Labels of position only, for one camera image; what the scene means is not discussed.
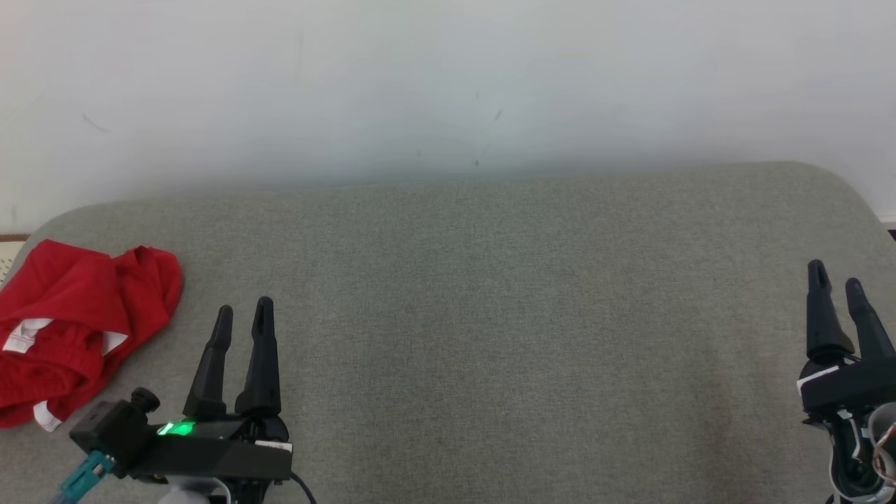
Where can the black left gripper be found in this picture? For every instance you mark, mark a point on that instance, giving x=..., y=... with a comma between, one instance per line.
x=210, y=451

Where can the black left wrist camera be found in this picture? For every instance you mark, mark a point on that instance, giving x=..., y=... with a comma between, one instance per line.
x=105, y=427

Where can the grey fabric sofa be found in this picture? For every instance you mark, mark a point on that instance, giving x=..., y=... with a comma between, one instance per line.
x=490, y=315

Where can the red basketball jersey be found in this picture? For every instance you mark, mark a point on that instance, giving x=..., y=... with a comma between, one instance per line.
x=105, y=280

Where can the beige perforated laundry basket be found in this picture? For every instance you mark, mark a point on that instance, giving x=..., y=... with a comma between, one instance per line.
x=5, y=262

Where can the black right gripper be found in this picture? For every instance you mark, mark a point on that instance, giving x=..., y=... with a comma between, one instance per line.
x=847, y=388

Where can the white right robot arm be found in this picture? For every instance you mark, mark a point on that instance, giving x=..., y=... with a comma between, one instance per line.
x=857, y=483

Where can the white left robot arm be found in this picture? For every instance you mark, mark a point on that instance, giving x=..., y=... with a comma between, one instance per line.
x=185, y=495

